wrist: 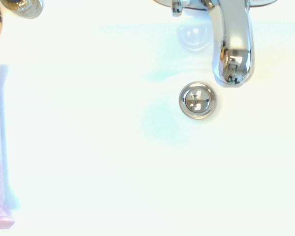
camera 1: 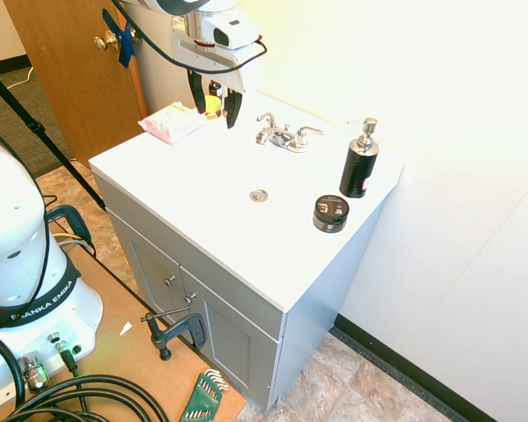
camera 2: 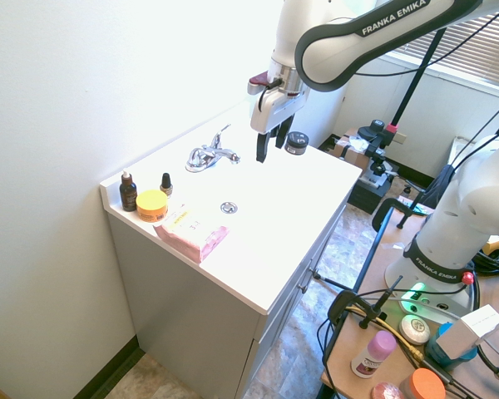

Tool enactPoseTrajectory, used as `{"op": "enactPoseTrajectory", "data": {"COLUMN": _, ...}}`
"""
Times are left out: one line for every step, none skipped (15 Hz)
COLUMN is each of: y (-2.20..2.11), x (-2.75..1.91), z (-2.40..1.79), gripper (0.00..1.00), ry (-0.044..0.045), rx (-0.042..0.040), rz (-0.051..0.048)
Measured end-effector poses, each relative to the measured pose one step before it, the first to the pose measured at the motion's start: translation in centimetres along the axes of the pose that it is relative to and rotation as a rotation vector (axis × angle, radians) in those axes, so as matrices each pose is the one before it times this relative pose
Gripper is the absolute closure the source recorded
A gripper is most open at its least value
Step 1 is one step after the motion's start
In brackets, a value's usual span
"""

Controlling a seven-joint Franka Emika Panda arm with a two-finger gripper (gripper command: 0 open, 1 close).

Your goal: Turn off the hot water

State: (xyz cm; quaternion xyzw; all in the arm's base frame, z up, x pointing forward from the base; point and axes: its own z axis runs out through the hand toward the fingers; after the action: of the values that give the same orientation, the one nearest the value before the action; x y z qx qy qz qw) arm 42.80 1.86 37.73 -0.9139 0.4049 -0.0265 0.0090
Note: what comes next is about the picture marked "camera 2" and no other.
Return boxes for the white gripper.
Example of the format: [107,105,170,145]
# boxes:
[249,88,309,164]

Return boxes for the black cosmetic jar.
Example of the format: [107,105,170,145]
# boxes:
[284,131,310,156]

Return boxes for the brown cardboard box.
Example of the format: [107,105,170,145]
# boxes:
[331,127,375,168]

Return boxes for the white sink countertop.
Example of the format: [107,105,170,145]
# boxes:
[99,98,363,315]

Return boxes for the black storage box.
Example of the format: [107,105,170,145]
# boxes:
[347,170,394,215]

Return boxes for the pink wrapped package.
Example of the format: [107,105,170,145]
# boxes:
[152,210,230,264]

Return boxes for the yellow lid cream jar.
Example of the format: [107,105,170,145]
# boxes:
[135,190,170,222]

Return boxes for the black table clamp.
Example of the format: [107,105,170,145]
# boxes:
[373,198,422,233]
[326,273,403,333]

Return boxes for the brown dropper bottle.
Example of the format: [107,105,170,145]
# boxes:
[119,169,139,213]

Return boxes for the dark blue cloth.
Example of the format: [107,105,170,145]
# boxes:
[424,164,457,211]

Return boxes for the grey vanity cabinet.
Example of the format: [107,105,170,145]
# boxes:
[106,202,348,399]

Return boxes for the window blinds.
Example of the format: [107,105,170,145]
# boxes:
[393,0,499,91]

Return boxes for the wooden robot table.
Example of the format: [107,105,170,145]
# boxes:
[319,205,499,399]

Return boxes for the pink cap deodorant stick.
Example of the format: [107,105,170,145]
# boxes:
[350,330,398,379]

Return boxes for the blue cup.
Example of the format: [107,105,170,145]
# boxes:
[424,322,479,371]

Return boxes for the pink round soap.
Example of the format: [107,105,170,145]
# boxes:
[369,381,407,399]

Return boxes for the white cardboard box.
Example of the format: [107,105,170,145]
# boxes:
[434,303,499,359]

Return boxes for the orange lid container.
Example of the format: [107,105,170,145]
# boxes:
[401,367,447,399]

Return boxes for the red wrist camera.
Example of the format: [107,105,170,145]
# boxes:
[245,71,283,96]

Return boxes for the chrome two-handle faucet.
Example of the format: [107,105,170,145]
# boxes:
[185,123,242,173]

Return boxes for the black camera mount head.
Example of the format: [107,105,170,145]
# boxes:
[356,119,398,175]

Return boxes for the black camera stand pole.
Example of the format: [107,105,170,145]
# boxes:
[388,24,447,134]

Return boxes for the yellow cable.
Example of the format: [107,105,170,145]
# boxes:
[343,305,426,367]

